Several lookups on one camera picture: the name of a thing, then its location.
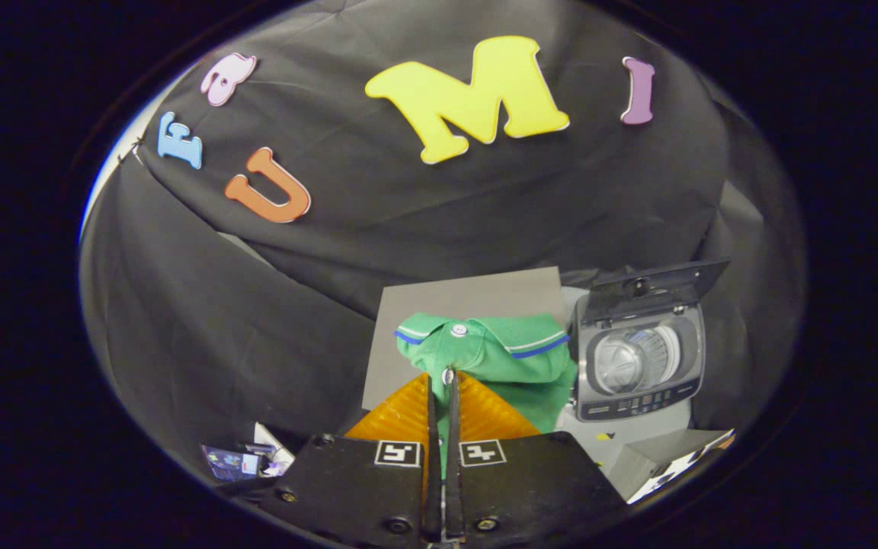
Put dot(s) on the grey washing machine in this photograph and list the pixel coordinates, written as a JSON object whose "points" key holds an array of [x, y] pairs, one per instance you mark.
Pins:
{"points": [[637, 366]]}

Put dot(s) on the grey cabinet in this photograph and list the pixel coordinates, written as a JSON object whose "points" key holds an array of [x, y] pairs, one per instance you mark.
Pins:
{"points": [[469, 297]]}

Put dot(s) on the blue printed card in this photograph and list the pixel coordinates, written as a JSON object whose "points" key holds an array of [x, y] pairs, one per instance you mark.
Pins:
{"points": [[229, 463]]}

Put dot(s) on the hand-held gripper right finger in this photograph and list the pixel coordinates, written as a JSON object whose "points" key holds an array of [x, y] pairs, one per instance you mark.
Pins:
{"points": [[530, 480]]}

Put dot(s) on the green polo shirt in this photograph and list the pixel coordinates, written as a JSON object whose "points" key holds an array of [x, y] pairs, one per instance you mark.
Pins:
{"points": [[515, 374]]}

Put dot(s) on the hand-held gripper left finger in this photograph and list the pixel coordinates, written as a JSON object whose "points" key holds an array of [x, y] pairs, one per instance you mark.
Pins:
{"points": [[355, 488]]}

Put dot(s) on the black backdrop cloth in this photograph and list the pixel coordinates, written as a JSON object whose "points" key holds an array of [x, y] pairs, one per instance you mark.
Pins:
{"points": [[408, 213]]}

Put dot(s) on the grey cardboard box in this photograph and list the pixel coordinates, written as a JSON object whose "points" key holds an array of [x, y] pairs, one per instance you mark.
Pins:
{"points": [[652, 457]]}

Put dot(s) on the dark washing machine lid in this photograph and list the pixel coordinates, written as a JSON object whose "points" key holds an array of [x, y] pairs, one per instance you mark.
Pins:
{"points": [[652, 290]]}

